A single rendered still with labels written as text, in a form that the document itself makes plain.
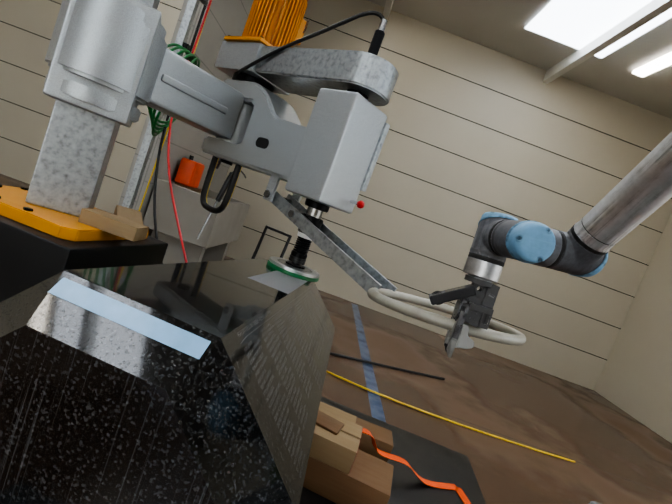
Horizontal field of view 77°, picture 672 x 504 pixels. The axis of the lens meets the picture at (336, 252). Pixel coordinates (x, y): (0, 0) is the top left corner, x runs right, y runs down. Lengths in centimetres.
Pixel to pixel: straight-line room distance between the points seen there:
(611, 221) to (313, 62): 125
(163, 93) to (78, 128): 34
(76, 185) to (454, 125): 538
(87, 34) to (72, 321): 109
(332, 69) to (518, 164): 515
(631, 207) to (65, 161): 167
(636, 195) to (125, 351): 98
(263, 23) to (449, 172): 452
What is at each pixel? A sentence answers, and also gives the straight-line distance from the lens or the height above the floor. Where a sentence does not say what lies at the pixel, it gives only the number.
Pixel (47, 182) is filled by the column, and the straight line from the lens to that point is 180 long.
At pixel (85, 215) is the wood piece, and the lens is 171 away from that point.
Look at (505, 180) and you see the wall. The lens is 658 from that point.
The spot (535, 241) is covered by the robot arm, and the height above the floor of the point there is 121.
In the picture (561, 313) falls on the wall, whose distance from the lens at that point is 709.
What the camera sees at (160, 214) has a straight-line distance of 419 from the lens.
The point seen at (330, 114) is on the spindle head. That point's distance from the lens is 167.
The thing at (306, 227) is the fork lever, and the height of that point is 103.
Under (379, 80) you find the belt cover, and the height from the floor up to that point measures 163.
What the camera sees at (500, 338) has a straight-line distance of 120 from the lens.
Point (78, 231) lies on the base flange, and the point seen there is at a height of 78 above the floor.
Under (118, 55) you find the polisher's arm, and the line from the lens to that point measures 172.
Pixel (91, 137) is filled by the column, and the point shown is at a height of 107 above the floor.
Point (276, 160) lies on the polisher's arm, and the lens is 179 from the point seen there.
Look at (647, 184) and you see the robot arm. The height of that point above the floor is 137.
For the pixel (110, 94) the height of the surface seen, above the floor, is 123.
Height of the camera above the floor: 111
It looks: 5 degrees down
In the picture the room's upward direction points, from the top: 20 degrees clockwise
